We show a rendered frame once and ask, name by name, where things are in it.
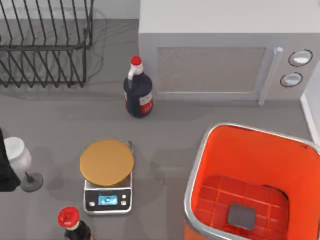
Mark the pale microwave door handle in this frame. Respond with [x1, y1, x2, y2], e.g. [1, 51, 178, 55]
[258, 46, 284, 106]

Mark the black wire dish rack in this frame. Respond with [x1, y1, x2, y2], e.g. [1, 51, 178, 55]
[0, 0, 95, 89]

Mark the kitchen scale with golden plate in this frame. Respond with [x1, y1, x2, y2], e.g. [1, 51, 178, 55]
[79, 138, 135, 217]

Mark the orange bin with silver rim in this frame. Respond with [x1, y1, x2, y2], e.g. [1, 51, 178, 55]
[183, 122, 320, 240]

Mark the large white microwave knob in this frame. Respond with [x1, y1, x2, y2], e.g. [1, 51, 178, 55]
[287, 49, 314, 68]

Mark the dark jug bottle red cap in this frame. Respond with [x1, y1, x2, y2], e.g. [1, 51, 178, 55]
[122, 55, 154, 119]

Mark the slim dark bottle red cap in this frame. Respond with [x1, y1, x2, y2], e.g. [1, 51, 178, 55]
[57, 206, 94, 240]

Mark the grey square pad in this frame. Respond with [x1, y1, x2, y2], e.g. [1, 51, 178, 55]
[227, 203, 257, 232]

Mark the microwave door with grey window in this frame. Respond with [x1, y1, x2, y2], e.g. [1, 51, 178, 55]
[156, 45, 267, 95]

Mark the pale microwave oven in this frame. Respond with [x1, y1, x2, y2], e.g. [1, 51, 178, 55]
[138, 0, 320, 106]

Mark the white goblet with grey base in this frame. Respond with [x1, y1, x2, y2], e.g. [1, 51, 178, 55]
[3, 136, 44, 193]

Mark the small white microwave knob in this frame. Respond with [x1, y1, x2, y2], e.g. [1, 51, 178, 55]
[279, 71, 304, 88]

